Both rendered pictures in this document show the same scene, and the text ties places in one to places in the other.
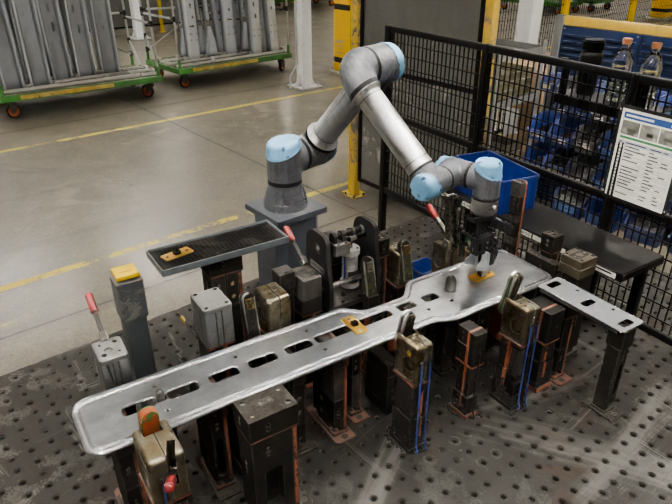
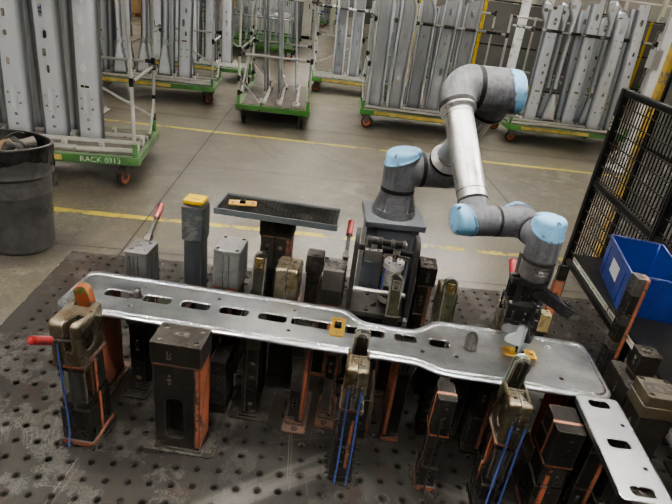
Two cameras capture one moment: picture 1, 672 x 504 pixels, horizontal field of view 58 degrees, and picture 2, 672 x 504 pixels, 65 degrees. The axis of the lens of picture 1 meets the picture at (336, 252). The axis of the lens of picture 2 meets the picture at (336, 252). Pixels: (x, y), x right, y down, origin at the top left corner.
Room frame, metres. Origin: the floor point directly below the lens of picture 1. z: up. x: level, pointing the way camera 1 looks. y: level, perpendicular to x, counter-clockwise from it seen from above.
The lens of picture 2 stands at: (0.40, -0.68, 1.78)
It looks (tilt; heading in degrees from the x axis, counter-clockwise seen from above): 26 degrees down; 35
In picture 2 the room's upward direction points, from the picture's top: 7 degrees clockwise
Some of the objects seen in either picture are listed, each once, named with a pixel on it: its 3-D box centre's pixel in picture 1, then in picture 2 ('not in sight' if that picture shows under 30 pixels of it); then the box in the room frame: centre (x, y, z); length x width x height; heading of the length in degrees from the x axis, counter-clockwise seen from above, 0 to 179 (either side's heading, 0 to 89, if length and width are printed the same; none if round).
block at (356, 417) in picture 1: (350, 368); (331, 371); (1.36, -0.04, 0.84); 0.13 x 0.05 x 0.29; 33
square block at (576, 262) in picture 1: (569, 304); (630, 446); (1.64, -0.74, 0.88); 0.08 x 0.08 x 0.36; 33
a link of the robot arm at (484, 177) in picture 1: (486, 178); (544, 238); (1.59, -0.42, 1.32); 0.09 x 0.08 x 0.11; 49
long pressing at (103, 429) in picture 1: (349, 330); (329, 329); (1.33, -0.04, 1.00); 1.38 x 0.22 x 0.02; 123
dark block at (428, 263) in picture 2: (374, 294); (415, 323); (1.65, -0.12, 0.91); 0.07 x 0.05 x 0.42; 33
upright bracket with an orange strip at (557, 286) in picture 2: not in sight; (538, 342); (1.79, -0.44, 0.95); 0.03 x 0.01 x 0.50; 123
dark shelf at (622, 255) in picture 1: (529, 217); (658, 332); (2.00, -0.70, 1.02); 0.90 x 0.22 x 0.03; 33
